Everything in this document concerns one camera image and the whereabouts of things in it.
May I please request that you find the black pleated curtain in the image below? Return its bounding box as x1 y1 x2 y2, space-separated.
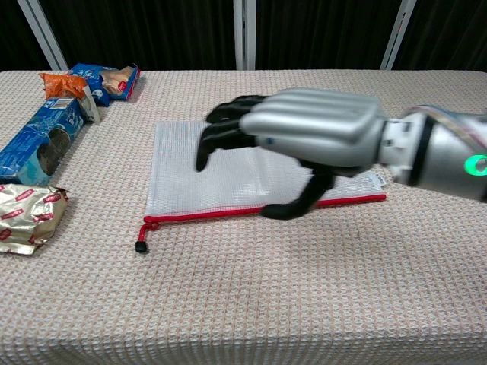
0 0 487 73

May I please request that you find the clear zip plastic bag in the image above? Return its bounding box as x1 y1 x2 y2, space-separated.
143 120 387 225

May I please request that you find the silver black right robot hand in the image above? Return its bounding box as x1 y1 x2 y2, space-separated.
196 87 385 221

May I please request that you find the long blue cookie box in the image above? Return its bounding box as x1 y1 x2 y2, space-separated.
0 86 102 187

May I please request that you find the gold foil snack pack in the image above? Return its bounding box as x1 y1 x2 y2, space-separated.
0 183 71 256

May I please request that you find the orange snack packet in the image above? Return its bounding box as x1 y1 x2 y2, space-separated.
40 71 89 100

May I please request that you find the beige waffle table cloth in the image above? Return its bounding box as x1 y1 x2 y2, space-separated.
0 69 487 365

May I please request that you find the blue cookie snack bag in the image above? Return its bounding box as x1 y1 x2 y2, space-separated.
68 62 142 107

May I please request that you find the grey aluminium frame post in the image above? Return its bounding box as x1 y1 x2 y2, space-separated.
379 0 418 71
232 0 258 71
17 0 69 71

